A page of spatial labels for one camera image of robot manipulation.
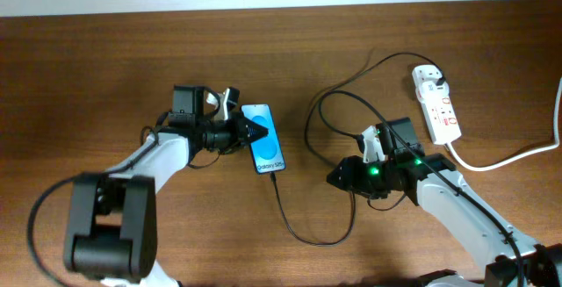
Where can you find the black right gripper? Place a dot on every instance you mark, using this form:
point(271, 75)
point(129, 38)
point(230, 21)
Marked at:
point(357, 176)

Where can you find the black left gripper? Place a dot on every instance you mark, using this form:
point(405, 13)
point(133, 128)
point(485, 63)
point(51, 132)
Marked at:
point(236, 132)

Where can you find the blue Samsung Galaxy phone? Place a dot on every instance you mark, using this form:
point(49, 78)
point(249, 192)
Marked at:
point(266, 151)

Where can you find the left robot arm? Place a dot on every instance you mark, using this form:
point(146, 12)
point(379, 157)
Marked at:
point(112, 228)

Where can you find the white USB charger adapter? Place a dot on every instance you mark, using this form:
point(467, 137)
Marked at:
point(429, 92)

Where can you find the white power strip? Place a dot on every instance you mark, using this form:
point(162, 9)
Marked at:
point(440, 118)

